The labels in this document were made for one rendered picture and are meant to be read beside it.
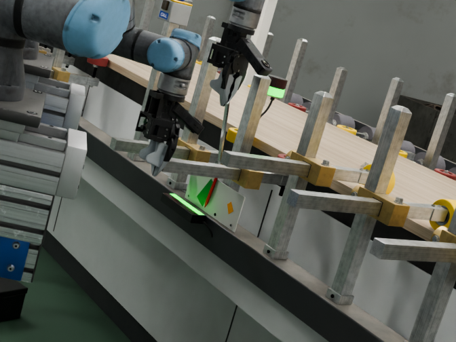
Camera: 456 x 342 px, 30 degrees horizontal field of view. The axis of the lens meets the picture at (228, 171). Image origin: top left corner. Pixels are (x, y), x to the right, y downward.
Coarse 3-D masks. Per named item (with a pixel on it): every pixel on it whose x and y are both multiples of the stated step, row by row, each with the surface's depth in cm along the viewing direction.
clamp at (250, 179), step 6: (240, 168) 225; (240, 174) 225; (246, 174) 223; (252, 174) 223; (258, 174) 224; (234, 180) 227; (240, 180) 224; (246, 180) 222; (252, 180) 224; (258, 180) 225; (246, 186) 223; (252, 186) 224; (258, 186) 225
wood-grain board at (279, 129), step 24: (120, 72) 325; (144, 72) 327; (192, 96) 300; (216, 96) 318; (240, 96) 337; (216, 120) 272; (240, 120) 279; (264, 120) 293; (288, 120) 310; (264, 144) 252; (288, 144) 260; (336, 144) 287; (360, 144) 303; (408, 168) 280; (408, 192) 239; (432, 192) 250
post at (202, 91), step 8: (208, 40) 244; (216, 40) 242; (208, 48) 243; (208, 64) 243; (200, 72) 246; (208, 72) 244; (200, 80) 245; (208, 80) 245; (200, 88) 245; (208, 88) 245; (200, 96) 245; (208, 96) 246; (192, 104) 247; (200, 104) 246; (192, 112) 247; (200, 112) 247; (200, 120) 248; (184, 128) 249; (184, 136) 249; (192, 136) 248; (176, 176) 250; (184, 176) 251
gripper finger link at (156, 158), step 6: (162, 144) 207; (156, 150) 207; (162, 150) 208; (150, 156) 207; (156, 156) 208; (162, 156) 208; (150, 162) 207; (156, 162) 208; (162, 162) 209; (156, 168) 210; (162, 168) 210; (156, 174) 211
